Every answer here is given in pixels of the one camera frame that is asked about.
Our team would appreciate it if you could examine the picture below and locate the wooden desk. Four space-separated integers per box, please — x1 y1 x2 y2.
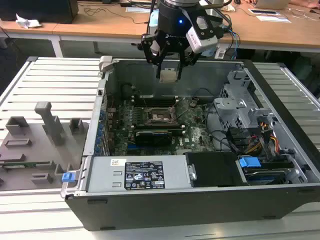
0 0 78 60
52 0 320 54

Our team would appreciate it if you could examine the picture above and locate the grey parts rack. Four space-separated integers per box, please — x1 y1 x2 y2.
0 101 90 192

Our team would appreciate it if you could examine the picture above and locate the black plastic shroud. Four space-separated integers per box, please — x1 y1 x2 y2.
186 151 248 188

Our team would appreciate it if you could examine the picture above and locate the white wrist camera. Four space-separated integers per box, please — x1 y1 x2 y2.
186 16 218 54

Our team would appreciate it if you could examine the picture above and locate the blue cable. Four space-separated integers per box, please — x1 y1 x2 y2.
224 26 241 61

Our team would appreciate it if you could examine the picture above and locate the blue latch clip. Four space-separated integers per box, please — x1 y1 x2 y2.
61 172 76 183

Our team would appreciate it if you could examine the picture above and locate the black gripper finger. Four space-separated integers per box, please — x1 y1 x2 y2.
175 47 201 81
140 29 168 79

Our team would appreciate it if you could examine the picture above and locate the white paper sheet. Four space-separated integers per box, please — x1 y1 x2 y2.
126 6 153 13
256 14 292 23

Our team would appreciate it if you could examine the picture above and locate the silver CPU chip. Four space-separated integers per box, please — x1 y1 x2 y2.
159 69 179 83

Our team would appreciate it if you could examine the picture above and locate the hard disk in blue carrier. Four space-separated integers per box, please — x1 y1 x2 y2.
237 155 288 186

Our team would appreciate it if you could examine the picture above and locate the small white box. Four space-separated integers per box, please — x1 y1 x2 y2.
214 48 227 60

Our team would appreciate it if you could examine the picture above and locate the grey case handle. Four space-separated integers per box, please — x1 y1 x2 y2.
98 55 115 73

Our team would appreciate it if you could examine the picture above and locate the black cable bundle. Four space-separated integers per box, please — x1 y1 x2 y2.
203 101 251 153

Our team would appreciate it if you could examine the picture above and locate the grey power supply unit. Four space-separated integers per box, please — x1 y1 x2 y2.
86 154 191 193

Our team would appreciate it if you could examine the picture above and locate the green RAM stick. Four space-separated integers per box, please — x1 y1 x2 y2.
0 161 51 168

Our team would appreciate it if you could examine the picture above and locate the green motherboard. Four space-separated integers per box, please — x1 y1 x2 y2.
107 96 218 157

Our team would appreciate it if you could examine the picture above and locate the CPU socket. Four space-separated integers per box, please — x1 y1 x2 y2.
143 106 181 126

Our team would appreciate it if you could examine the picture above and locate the yellow red wire bundle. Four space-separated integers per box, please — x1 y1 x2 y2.
246 121 280 155

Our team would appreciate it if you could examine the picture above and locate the crumpled white paper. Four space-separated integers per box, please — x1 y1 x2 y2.
15 13 43 30

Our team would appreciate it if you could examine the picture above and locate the silver laptop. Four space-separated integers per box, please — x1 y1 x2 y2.
254 0 292 10

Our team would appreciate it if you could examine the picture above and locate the silver metal drive cage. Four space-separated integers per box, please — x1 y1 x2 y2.
213 69 278 131

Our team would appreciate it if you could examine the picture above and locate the black graphics card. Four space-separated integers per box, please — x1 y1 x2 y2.
134 129 173 147

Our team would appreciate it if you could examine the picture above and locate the black open PC case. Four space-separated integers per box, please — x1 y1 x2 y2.
64 56 320 232

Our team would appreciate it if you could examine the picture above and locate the black box on desk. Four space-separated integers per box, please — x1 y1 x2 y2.
0 0 80 25

